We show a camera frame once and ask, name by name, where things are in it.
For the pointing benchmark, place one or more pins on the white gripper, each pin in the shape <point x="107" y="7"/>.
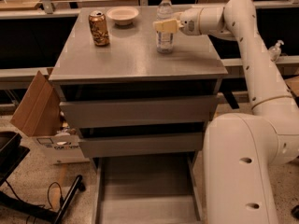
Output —
<point x="189" y="22"/>

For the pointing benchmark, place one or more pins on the clear plastic water bottle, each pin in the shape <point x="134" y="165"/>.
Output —
<point x="164" y="41"/>

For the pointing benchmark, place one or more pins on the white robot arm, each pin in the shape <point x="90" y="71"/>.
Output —
<point x="239" y="148"/>

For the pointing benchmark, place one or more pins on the grey drawer cabinet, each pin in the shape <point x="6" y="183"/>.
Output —
<point x="130" y="67"/>

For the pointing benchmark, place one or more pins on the grey top drawer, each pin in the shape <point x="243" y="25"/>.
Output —
<point x="116" y="113"/>

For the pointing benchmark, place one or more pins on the right hand sanitizer bottle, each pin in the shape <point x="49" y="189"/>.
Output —
<point x="275" y="50"/>

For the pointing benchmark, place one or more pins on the grey middle drawer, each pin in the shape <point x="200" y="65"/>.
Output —
<point x="141" y="144"/>

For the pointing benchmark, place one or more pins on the grey open bottom drawer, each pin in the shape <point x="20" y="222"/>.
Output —
<point x="147" y="189"/>

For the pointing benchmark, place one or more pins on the white ceramic bowl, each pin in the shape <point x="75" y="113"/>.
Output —
<point x="123" y="16"/>

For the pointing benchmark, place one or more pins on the gold soda can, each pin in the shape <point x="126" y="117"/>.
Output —
<point x="98" y="28"/>

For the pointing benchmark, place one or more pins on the grey metal railing shelf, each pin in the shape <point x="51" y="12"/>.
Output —
<point x="30" y="38"/>

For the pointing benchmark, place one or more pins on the open cardboard box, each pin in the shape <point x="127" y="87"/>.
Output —
<point x="40" y="118"/>

